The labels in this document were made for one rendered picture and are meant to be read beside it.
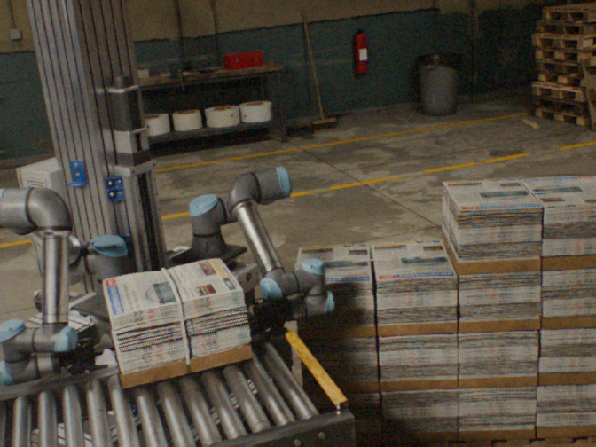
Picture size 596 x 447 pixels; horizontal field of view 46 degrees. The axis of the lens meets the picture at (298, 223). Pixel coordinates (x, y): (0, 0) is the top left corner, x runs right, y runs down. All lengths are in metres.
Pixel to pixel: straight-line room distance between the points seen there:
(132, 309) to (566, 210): 1.45
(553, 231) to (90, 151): 1.65
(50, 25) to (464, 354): 1.88
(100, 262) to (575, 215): 1.62
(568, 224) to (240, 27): 6.96
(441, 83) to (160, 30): 3.59
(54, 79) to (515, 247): 1.74
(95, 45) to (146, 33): 6.22
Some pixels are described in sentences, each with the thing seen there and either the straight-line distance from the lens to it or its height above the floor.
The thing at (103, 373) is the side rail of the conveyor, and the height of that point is 0.80.
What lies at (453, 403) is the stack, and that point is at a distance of 2.80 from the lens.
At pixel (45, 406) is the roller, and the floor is 0.80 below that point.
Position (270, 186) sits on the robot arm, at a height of 1.18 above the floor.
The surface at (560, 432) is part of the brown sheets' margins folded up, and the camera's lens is 2.94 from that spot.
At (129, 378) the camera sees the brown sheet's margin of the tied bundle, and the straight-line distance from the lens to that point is 2.07.
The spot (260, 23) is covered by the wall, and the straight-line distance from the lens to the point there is 9.15.
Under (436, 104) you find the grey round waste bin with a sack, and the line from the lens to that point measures 9.55.
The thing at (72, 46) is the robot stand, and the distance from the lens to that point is 2.63.
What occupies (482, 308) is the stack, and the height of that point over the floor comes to 0.70.
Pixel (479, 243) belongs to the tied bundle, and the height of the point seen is 0.95.
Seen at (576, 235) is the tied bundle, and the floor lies 0.96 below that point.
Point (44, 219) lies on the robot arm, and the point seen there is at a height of 1.25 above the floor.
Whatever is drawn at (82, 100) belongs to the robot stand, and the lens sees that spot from 2.66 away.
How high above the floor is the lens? 1.85
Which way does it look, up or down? 19 degrees down
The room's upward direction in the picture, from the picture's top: 5 degrees counter-clockwise
